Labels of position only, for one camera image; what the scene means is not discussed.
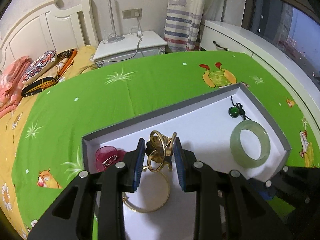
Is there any striped ship print curtain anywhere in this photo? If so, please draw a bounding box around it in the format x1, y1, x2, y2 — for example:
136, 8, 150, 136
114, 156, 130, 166
164, 0, 214, 53

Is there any grey shallow box tray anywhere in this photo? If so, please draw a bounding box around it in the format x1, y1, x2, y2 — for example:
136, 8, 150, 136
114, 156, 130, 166
82, 84, 291, 239

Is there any wall power socket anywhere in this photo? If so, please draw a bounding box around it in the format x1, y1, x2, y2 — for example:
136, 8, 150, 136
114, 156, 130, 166
122, 8, 142, 20

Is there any gold ring scarf clip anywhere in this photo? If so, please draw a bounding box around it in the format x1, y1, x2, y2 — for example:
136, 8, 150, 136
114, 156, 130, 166
145, 130, 177, 172

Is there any patterned embroidered pillow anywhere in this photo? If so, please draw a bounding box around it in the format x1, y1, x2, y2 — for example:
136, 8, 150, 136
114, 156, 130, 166
22, 50, 57, 86

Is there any green cartoon print cloth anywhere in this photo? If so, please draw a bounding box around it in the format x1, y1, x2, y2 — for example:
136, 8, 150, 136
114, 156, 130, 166
11, 51, 319, 236

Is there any white window bench cabinet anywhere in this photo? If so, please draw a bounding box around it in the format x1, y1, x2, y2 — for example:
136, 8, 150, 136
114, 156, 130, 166
200, 19, 320, 131

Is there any pale green jade bangle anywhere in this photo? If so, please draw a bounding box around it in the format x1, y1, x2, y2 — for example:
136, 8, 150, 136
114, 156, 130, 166
230, 120, 271, 168

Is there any folded pink quilt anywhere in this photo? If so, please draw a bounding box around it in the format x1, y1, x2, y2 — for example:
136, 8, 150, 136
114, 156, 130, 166
0, 56, 32, 118

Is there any white bed headboard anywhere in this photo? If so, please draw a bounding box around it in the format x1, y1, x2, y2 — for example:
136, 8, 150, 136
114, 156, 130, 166
1, 0, 99, 72

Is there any yellow daisy bedspread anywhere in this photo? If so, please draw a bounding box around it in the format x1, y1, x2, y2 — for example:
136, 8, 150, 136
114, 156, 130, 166
0, 45, 98, 238

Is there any white charger with cable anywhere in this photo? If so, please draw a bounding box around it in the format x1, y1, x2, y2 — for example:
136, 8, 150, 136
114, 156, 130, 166
93, 18, 143, 63

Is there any white nightstand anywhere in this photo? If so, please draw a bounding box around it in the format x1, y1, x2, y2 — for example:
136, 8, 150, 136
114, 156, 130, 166
93, 30, 167, 66

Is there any white desk lamp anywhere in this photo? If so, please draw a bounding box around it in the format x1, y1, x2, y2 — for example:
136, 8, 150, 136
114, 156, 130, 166
104, 0, 125, 44

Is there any red rose brooch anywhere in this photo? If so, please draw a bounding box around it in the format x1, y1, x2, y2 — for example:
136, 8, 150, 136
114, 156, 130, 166
95, 146, 126, 172

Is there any gold bangle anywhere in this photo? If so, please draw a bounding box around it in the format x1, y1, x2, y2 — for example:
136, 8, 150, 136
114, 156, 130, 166
123, 170, 170, 213

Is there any green glass pendant black cord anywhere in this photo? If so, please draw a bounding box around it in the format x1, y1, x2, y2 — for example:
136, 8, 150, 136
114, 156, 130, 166
228, 95, 252, 121

